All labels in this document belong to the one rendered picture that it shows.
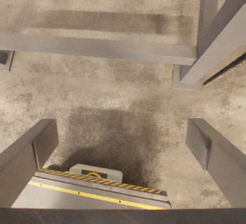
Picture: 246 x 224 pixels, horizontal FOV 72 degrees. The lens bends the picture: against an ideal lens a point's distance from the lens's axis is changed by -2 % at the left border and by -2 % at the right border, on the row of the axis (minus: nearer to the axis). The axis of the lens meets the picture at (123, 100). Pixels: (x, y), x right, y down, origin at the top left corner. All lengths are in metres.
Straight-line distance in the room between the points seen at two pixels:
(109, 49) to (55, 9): 0.73
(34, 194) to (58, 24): 0.98
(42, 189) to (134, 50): 0.66
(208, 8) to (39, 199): 1.00
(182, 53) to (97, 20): 0.67
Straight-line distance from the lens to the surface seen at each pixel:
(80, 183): 0.74
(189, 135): 0.16
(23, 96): 1.26
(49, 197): 0.81
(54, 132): 0.17
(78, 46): 0.76
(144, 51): 0.70
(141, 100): 0.99
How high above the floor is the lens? 0.98
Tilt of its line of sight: 79 degrees down
